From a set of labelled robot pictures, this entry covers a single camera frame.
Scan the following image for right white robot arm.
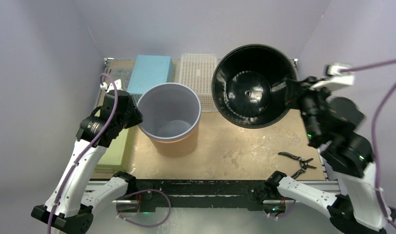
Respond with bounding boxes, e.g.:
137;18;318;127
265;77;396;234

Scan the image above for white perforated plastic basket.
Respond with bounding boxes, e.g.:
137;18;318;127
178;53;218;112

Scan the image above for green perforated plastic basket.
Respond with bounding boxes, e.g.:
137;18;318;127
95;127;137;173

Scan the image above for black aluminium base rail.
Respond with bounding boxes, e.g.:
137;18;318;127
85;178;341;214

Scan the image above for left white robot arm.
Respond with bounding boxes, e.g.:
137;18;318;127
31;90;142;234

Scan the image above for grey plastic bucket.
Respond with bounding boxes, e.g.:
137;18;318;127
138;82;202;141

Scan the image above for black pliers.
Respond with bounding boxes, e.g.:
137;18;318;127
278;152;317;179

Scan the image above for blue perforated plastic basket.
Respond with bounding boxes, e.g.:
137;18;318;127
127;55;175;103

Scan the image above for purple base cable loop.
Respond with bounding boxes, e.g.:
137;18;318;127
116;189;172;228

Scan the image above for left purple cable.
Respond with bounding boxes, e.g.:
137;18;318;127
46;73;119;234

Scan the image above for orange bucket black rim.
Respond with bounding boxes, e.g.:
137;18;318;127
149;120;199;157

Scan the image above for clear plastic screw organizer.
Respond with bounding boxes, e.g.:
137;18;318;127
101;66;133;91

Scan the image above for black plastic bucket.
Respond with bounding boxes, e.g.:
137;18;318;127
211;44;298;129

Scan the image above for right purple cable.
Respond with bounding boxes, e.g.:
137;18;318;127
346;58;396;233

